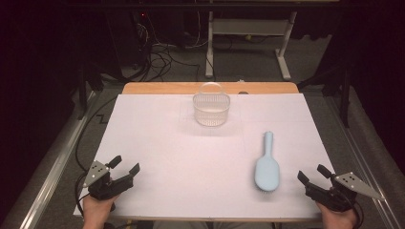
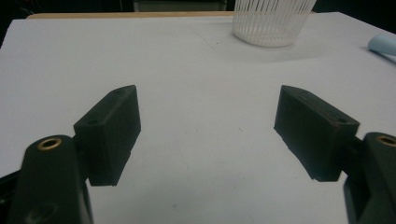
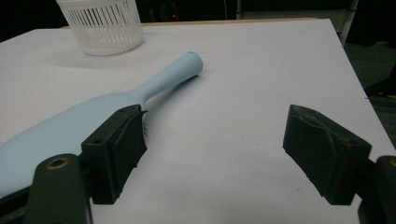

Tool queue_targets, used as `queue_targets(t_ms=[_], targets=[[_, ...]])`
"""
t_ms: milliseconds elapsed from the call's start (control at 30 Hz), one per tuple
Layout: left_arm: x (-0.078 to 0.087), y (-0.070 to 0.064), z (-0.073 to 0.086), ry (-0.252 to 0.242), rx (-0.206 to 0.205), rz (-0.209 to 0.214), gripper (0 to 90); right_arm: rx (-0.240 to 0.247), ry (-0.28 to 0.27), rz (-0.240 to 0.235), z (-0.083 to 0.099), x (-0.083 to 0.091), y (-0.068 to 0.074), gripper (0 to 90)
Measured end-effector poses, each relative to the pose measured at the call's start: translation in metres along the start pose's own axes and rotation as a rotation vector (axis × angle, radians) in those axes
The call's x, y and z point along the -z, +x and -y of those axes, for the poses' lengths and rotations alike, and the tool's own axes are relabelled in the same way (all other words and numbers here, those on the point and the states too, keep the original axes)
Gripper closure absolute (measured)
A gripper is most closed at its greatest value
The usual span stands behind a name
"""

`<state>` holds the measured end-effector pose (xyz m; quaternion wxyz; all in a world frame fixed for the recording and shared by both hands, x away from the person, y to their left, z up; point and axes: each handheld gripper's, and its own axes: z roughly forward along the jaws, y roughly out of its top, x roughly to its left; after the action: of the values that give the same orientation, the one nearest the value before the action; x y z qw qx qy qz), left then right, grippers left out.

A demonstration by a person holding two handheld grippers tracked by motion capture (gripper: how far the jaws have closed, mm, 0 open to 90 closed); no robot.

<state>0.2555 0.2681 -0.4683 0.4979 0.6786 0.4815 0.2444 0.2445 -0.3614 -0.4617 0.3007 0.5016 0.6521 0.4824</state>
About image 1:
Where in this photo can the black stand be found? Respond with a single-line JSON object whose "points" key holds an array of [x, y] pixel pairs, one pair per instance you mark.
{"points": [[342, 95], [89, 79]]}

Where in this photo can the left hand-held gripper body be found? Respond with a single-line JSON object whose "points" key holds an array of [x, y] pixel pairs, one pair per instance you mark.
{"points": [[97, 173]]}

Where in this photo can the wooden table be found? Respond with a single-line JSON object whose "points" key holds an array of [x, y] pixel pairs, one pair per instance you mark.
{"points": [[159, 88]]}

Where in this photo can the aluminium rail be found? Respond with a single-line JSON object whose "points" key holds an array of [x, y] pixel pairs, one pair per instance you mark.
{"points": [[47, 178], [366, 165]]}

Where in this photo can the clear plastic mesh basket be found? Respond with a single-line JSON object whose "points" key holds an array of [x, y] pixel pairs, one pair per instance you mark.
{"points": [[211, 109]]}

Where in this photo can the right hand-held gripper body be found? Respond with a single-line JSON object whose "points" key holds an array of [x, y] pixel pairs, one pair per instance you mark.
{"points": [[337, 197]]}

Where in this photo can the person's right hand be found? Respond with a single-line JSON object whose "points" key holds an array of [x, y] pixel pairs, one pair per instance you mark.
{"points": [[339, 220]]}

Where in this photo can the white metal desk frame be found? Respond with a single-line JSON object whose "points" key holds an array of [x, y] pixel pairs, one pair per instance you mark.
{"points": [[248, 27]]}

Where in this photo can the person's left hand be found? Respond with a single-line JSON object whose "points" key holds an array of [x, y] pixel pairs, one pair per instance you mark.
{"points": [[95, 213]]}

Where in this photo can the white sheet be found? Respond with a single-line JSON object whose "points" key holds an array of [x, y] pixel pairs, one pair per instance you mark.
{"points": [[191, 165]]}

